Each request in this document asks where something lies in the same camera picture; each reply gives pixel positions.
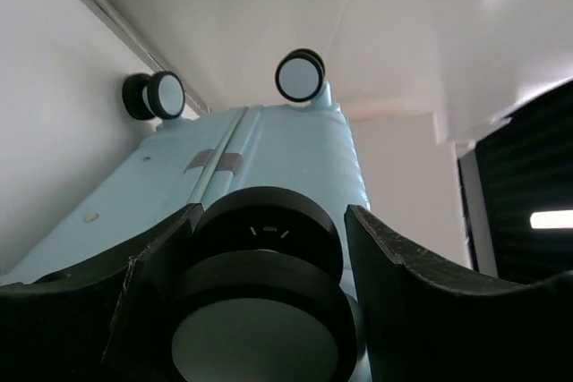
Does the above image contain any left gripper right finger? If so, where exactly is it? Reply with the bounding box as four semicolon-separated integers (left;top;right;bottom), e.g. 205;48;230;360
345;205;572;381

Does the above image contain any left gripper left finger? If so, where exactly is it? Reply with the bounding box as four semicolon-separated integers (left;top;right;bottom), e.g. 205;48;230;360
1;204;203;381

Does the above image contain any light blue suitcase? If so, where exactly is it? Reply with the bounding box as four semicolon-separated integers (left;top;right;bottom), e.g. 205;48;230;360
1;48;371;381

